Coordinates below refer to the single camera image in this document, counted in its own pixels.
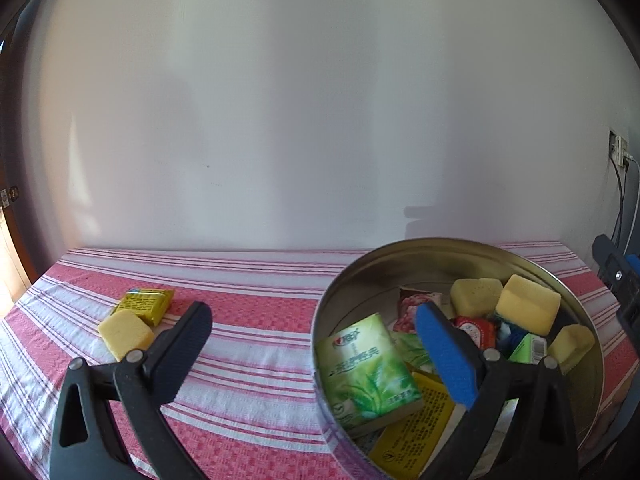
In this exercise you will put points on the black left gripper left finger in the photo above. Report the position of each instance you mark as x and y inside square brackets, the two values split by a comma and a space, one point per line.
[86, 443]

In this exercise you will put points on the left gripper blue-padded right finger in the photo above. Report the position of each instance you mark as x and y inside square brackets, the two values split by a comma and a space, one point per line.
[541, 442]

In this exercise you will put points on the green small packet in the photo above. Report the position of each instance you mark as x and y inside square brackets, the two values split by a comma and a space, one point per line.
[530, 350]

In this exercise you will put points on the yellow green scouring sponge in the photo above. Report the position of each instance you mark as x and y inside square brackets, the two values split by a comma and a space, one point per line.
[528, 305]

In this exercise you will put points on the blue wrapper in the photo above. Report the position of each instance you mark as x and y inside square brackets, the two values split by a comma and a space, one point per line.
[508, 335]

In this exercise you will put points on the red snack packet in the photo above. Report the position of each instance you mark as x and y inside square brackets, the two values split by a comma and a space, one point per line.
[482, 332]

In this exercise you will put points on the yellow tissue pack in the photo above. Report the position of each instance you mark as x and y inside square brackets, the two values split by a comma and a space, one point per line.
[404, 448]
[149, 304]

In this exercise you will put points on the round metal cookie tin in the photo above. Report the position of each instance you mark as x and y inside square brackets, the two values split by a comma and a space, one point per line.
[371, 284]

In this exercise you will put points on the speckled yellow sponge cube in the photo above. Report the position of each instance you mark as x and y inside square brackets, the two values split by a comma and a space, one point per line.
[475, 297]

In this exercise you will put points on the pink white snack packet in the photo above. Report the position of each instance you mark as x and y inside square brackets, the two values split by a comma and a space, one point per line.
[408, 302]

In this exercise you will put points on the large green tissue pack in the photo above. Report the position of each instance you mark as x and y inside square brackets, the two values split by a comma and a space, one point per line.
[363, 378]

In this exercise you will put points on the yellow sponge piece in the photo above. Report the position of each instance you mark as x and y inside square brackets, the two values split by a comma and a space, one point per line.
[573, 342]

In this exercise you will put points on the small green tissue pack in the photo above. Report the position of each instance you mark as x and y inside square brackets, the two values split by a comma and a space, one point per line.
[412, 351]

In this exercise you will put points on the small yellow sponge block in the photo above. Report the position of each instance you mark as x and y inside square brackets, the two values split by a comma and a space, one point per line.
[123, 331]

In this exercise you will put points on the red white striped cloth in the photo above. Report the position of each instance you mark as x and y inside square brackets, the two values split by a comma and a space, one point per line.
[246, 410]

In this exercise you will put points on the wall power socket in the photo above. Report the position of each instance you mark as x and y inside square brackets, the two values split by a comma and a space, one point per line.
[618, 149]

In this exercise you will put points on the brass door handle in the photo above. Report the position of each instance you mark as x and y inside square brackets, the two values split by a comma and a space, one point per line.
[9, 195]

